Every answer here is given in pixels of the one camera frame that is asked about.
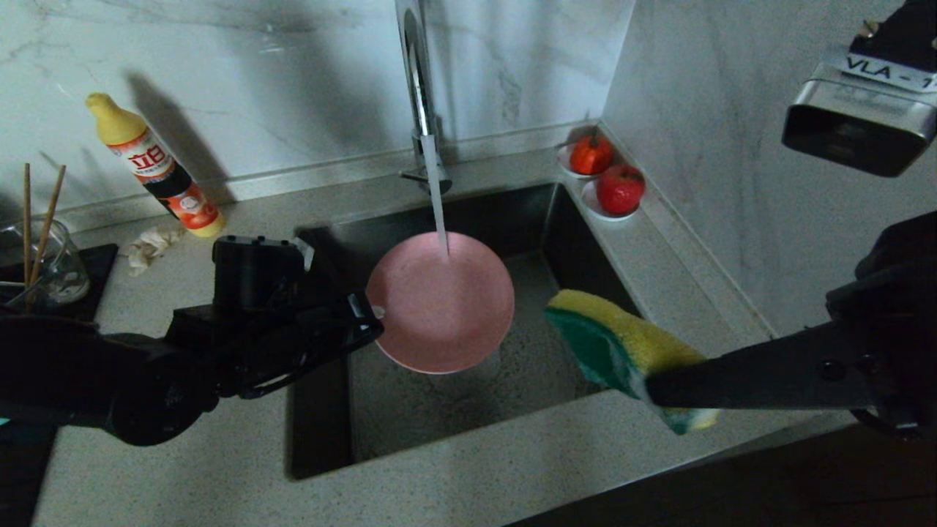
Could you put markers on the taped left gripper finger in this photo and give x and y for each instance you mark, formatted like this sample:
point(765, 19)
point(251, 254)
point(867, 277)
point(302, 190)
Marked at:
point(377, 312)

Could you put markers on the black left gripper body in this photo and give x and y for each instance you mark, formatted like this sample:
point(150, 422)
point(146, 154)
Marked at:
point(293, 337)

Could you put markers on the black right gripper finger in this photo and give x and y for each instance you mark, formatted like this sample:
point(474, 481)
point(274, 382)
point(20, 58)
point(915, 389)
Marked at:
point(768, 373)

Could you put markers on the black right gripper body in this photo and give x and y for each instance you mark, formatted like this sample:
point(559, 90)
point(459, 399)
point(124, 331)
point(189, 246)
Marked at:
point(900, 322)

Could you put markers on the pink plastic plate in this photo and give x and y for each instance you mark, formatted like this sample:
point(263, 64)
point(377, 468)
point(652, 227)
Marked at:
point(446, 307)

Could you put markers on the yellow green sponge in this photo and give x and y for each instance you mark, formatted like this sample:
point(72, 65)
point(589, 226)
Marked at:
point(615, 337)

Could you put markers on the orange dish soap bottle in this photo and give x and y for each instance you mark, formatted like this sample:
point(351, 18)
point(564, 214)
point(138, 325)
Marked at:
point(157, 172)

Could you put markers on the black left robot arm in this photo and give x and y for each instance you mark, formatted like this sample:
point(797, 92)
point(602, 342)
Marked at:
point(110, 373)

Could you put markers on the stainless steel sink basin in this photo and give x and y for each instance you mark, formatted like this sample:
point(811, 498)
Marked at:
point(512, 410)

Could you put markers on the chrome sink faucet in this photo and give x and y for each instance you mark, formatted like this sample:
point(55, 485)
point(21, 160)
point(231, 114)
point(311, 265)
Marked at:
point(419, 88)

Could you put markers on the crumpled white paper tissue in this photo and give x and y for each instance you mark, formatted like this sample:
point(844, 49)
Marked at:
point(150, 245)

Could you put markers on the black induction cooktop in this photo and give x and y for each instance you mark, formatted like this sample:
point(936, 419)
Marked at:
point(95, 285)

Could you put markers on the red toy apple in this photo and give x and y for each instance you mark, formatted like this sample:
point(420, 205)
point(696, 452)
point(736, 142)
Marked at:
point(621, 189)

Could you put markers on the small white round dish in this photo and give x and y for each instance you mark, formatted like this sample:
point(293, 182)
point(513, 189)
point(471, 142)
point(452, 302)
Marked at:
point(564, 167)
point(590, 208)

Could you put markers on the clear glass cup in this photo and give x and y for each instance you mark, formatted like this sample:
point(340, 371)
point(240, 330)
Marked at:
point(66, 267)

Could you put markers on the orange-red toy tomato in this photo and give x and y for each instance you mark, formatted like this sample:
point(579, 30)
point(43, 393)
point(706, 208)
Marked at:
point(590, 154)

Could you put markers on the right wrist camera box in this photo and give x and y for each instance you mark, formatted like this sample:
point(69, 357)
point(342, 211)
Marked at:
point(856, 121)

